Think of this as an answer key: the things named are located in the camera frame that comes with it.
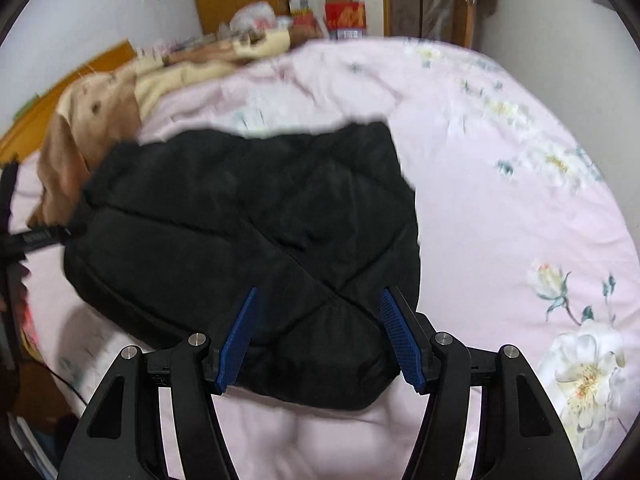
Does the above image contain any black padded jacket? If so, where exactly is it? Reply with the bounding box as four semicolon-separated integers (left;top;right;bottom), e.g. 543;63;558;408
62;120;422;413

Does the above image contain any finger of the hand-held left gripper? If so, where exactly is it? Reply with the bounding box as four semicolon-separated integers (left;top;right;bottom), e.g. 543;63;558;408
0;226;73;253

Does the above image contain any brown and cream blanket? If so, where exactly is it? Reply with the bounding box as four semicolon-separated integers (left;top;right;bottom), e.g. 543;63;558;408
27;27;301;227

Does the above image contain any brown plush dog toy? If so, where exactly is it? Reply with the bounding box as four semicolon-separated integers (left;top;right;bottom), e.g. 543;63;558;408
0;41;137;162

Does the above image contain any pink floral quilt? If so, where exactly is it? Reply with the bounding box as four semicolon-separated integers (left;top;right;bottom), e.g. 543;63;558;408
10;35;637;480

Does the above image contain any wooden door with grey panels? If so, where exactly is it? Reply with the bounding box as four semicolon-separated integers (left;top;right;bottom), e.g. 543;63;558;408
381;0;476;49

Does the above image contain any black cable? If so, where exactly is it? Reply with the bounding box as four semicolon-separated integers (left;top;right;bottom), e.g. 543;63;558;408
44;364;87;407

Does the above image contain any red gift box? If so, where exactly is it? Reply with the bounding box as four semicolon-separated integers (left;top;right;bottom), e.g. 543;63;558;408
323;1;367;41

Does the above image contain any white plastic bag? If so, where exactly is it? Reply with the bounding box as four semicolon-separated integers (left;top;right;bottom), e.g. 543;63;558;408
230;2;277;32

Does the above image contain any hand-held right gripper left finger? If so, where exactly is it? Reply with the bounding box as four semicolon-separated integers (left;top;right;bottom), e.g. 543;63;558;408
57;287;259;480

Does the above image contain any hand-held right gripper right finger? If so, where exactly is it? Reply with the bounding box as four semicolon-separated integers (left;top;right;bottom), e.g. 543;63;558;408
378;286;583;480

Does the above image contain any stack of books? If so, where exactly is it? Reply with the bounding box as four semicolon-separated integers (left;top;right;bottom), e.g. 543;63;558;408
9;414;57;477

